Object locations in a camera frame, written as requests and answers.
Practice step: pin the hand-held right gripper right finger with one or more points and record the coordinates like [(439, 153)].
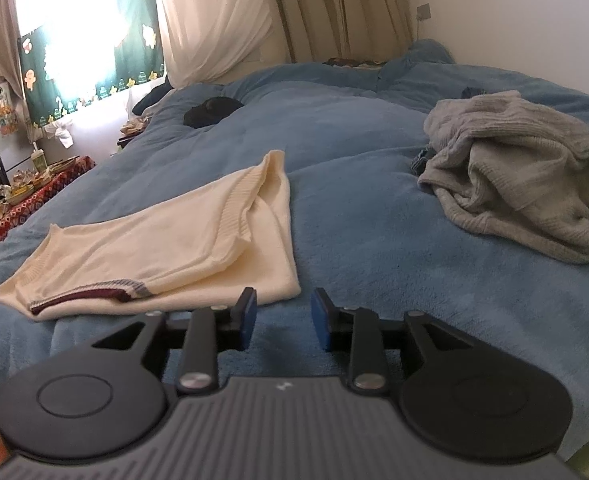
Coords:
[(320, 317)]

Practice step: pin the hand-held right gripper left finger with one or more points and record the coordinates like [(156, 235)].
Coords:
[(248, 317)]

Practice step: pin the cream knit vest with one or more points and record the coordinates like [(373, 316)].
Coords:
[(174, 240)]

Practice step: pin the blue fleece blanket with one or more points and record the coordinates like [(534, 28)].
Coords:
[(374, 235)]

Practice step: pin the red patterned tablecloth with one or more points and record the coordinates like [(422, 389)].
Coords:
[(29, 195)]

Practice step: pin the green drink cup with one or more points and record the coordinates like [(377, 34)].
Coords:
[(38, 160)]

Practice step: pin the dark curled cat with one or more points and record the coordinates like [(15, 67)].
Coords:
[(212, 111)]

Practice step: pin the dark wooden nightstand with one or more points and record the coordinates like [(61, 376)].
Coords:
[(132, 135)]

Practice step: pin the dark pillow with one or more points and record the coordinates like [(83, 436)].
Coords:
[(152, 97)]

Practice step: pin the grey knit sweater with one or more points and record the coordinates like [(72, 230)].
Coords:
[(514, 170)]

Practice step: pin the patterned pillow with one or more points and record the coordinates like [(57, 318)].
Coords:
[(354, 62)]

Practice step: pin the green printed curtain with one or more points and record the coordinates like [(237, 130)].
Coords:
[(134, 35)]

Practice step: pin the white sheer curtain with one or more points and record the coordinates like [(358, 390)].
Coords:
[(214, 20)]

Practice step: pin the beige curtain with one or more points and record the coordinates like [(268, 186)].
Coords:
[(344, 5)]

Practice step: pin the wall socket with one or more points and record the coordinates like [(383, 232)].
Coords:
[(424, 11)]

